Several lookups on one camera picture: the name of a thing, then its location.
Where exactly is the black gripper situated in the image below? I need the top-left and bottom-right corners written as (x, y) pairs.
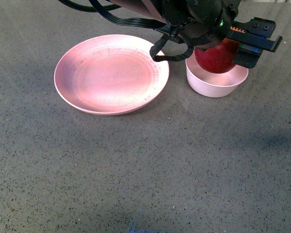
top-left (157, 0), bottom-right (283, 68)

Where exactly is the red apple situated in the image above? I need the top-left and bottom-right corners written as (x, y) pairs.
top-left (194, 38), bottom-right (240, 74)

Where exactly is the pink bowl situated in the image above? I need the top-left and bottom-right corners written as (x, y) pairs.
top-left (185, 55), bottom-right (249, 98)

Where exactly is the pink plate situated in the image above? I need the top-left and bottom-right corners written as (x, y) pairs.
top-left (54, 34), bottom-right (169, 116)

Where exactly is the blue tape scrap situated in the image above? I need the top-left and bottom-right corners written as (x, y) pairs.
top-left (128, 227), bottom-right (160, 233)

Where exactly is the black cable bundle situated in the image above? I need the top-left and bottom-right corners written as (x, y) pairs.
top-left (58, 0), bottom-right (196, 63)

